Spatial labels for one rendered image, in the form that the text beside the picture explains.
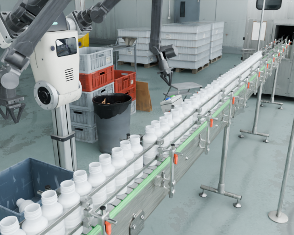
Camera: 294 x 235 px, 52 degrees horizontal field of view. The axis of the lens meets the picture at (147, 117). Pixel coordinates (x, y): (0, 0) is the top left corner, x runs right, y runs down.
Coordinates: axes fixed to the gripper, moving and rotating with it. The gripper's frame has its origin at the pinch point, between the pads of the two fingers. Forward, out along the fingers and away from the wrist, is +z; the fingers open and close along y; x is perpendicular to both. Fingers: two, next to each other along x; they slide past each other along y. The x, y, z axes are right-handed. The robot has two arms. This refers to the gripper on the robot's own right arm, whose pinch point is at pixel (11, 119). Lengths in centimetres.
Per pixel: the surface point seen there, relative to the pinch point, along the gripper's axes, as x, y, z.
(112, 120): 176, -91, 81
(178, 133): 54, 45, 14
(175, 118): 54, 43, 7
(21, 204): 1.0, -3.1, 41.6
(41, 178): 14.2, -5.0, 35.9
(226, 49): 1035, -242, 120
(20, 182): 7.1, -11.2, 36.5
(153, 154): 30, 46, 14
